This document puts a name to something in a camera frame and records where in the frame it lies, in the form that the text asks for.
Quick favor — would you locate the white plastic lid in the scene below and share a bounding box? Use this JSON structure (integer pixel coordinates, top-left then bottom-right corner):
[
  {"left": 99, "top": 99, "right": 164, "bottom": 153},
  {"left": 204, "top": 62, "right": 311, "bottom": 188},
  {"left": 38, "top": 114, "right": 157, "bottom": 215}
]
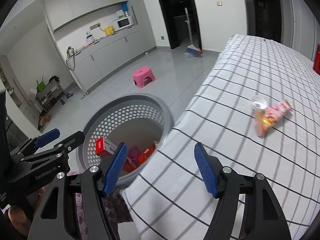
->
[{"left": 251, "top": 95, "right": 268, "bottom": 111}]

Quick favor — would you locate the left hand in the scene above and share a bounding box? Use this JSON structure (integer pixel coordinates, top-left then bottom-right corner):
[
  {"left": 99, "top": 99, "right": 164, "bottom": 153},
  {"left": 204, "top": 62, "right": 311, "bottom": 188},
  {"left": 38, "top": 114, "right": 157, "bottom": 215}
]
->
[{"left": 8, "top": 187, "right": 46, "bottom": 236}]

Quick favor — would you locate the pink plastic shuttlecock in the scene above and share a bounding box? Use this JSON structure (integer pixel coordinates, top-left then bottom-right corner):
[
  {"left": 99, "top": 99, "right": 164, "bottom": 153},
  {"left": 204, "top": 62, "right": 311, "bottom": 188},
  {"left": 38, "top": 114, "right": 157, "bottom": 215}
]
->
[{"left": 128, "top": 145, "right": 141, "bottom": 161}]

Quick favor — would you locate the shoe rack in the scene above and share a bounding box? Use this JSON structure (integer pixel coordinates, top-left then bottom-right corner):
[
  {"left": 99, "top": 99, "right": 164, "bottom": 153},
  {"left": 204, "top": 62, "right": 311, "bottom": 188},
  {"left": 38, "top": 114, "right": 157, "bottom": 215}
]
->
[{"left": 35, "top": 76, "right": 66, "bottom": 112}]

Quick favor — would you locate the grey cabinet counter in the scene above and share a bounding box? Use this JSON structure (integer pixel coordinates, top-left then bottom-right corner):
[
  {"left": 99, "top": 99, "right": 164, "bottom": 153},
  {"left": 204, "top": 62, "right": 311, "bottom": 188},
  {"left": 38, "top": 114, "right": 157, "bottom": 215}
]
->
[{"left": 66, "top": 24, "right": 156, "bottom": 93}]

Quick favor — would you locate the red plastic bag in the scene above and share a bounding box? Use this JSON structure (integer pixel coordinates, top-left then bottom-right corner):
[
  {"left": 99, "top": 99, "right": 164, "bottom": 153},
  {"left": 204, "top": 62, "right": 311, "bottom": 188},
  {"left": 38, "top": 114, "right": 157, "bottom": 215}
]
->
[{"left": 138, "top": 144, "right": 156, "bottom": 165}]

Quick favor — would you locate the red thermos bottle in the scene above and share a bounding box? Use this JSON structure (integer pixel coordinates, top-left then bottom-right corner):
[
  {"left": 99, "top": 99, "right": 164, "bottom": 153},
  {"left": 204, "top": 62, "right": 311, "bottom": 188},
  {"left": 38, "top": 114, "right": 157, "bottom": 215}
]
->
[{"left": 313, "top": 44, "right": 320, "bottom": 75}]

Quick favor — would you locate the pink plastic stool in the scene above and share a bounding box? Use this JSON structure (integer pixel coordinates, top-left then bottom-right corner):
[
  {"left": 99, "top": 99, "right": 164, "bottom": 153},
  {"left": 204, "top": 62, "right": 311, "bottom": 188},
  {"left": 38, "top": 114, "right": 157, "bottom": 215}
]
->
[{"left": 132, "top": 66, "right": 156, "bottom": 88}]

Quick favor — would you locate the grey perforated laundry basket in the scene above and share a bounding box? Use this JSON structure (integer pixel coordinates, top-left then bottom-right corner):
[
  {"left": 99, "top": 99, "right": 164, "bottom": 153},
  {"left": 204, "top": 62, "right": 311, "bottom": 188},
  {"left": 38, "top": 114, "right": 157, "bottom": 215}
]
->
[{"left": 76, "top": 93, "right": 175, "bottom": 189}]

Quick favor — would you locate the white checkered tablecloth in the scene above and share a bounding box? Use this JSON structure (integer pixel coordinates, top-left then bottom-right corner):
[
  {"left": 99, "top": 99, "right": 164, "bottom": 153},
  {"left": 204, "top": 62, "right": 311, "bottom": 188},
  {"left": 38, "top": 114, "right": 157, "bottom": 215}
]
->
[{"left": 123, "top": 35, "right": 319, "bottom": 239}]

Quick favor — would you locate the white microwave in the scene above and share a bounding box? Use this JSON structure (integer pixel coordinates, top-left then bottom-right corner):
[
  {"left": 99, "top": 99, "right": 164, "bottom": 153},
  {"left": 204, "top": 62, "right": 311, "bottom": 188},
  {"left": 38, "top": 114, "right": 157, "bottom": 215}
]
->
[{"left": 116, "top": 16, "right": 134, "bottom": 30}]

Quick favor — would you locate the yellow box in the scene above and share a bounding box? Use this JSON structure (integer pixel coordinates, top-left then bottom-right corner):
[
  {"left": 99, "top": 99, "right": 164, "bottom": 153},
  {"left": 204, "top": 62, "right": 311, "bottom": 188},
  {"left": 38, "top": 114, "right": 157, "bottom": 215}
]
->
[{"left": 104, "top": 26, "right": 114, "bottom": 36}]

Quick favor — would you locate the red cardboard box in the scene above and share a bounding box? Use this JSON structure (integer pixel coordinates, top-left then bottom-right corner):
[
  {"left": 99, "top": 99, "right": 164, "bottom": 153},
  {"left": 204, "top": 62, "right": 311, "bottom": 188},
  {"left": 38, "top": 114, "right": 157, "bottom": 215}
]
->
[{"left": 94, "top": 137, "right": 141, "bottom": 173}]

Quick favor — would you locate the pink snack wrapper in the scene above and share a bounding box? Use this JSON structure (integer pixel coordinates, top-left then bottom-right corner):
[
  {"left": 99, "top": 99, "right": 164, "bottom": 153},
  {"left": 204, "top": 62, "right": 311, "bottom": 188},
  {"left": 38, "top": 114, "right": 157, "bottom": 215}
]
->
[{"left": 254, "top": 100, "right": 292, "bottom": 137}]

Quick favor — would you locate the broom with dustpan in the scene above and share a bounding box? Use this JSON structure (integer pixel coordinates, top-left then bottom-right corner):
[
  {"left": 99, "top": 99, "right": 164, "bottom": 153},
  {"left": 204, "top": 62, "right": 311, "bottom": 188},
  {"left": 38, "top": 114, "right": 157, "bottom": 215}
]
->
[{"left": 184, "top": 8, "right": 202, "bottom": 58}]

